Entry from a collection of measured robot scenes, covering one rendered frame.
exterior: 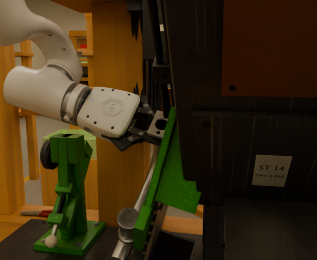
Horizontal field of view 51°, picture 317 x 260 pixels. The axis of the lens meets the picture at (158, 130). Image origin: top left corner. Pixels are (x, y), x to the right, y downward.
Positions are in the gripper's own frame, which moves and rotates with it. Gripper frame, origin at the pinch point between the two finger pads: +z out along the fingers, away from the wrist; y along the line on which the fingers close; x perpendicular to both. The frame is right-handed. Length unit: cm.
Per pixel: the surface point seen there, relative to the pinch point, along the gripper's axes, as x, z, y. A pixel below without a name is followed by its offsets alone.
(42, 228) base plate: 37.9, -25.5, -18.4
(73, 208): 24.2, -15.9, -13.7
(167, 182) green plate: -5.0, 5.5, -11.8
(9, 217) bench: 48, -40, -17
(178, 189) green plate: -4.7, 7.4, -12.2
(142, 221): -2.9, 3.5, -18.5
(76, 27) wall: 678, -482, 682
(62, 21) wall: 672, -531, 683
